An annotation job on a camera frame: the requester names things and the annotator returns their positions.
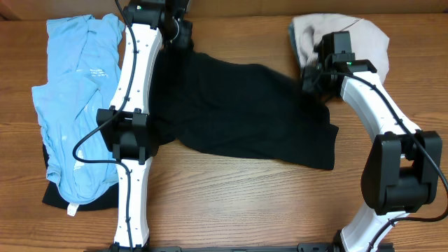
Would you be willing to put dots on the light blue shirt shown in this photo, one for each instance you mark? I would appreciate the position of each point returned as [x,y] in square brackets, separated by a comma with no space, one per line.
[83,75]

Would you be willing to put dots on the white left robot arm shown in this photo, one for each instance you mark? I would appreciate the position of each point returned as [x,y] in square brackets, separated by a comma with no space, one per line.
[126,126]

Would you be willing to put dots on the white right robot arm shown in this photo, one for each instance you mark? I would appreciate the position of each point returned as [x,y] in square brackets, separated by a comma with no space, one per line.
[402,171]

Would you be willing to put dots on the black shirt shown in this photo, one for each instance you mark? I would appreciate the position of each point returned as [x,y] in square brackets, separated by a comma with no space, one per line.
[238,110]

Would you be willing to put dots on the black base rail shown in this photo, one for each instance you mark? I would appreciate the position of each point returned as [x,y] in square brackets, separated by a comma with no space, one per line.
[245,248]

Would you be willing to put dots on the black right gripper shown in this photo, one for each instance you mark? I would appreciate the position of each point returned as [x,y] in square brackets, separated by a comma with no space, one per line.
[311,81]

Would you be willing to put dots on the beige folded shorts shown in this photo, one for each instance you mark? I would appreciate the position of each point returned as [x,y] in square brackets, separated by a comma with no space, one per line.
[368,42]

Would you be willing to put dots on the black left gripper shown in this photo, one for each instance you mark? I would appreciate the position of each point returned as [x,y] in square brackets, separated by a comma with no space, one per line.
[184,36]

